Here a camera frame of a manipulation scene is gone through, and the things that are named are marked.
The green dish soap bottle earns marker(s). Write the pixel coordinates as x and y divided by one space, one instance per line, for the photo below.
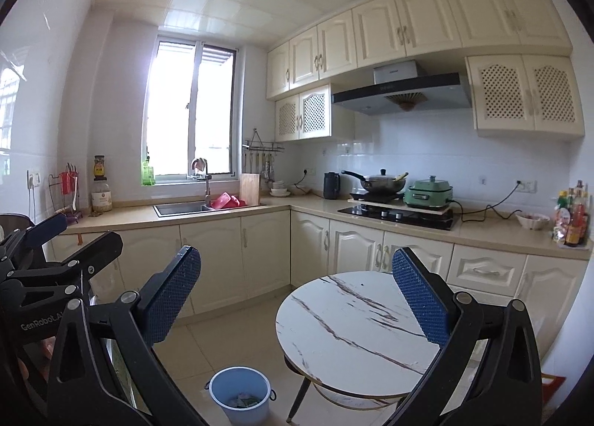
147 173

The steel kitchen faucet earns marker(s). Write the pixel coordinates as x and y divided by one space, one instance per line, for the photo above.
207 191

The cream upper wall cabinets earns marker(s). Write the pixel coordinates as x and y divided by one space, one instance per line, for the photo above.
371 31

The pink cloth on faucet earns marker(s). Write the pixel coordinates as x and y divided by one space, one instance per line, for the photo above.
199 163

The wooden cutting board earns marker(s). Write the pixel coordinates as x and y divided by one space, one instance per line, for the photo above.
249 189

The black range hood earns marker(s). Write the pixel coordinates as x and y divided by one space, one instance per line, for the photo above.
445 96

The wall socket with cooker plug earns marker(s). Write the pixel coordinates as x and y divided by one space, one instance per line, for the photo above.
526 185

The person's left hand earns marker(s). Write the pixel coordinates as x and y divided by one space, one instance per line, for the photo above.
44 349

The round white marble table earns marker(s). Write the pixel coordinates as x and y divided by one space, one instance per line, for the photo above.
352 314

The dark sauce bottle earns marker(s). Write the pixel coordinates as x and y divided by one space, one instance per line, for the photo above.
99 169

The black round container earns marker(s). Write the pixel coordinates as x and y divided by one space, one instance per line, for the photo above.
14 224

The group of condiment bottles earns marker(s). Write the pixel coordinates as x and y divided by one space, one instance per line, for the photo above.
573 221

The sliding window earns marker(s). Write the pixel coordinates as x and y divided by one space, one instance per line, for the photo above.
169 119

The black glass gas hob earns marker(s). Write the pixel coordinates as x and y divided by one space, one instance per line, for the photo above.
399 220

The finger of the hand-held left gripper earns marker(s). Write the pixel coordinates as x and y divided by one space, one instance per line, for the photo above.
44 227
102 249

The black wok with lid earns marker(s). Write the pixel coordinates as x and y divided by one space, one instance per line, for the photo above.
380 183

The black induction cooker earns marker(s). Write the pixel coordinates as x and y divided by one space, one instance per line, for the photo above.
376 197

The stack of white bowls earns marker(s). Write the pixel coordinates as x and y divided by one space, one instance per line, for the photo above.
280 190

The green electric cooker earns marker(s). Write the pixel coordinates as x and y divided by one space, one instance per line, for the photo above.
427 196

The hanging utensil rack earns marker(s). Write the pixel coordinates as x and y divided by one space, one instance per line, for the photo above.
262 146

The blue plastic bucket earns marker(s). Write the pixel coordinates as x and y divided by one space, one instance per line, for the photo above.
232 416

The black electric kettle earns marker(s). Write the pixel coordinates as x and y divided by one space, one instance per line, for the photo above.
332 187

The cream base cabinets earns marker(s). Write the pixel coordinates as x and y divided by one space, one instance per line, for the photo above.
264 245

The red paper bag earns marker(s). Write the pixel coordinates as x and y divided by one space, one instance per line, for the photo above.
552 386

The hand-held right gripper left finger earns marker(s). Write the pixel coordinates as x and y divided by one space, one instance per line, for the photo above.
174 296

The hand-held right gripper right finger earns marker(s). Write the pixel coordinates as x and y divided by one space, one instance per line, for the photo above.
420 300

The glass jar with label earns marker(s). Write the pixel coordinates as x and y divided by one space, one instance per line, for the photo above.
102 198

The white bowl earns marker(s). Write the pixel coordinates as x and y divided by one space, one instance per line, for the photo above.
533 221

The cream lattice door cabinet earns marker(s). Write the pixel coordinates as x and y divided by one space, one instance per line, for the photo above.
506 91
313 115

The steel kitchen sink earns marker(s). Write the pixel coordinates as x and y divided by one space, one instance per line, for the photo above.
178 209

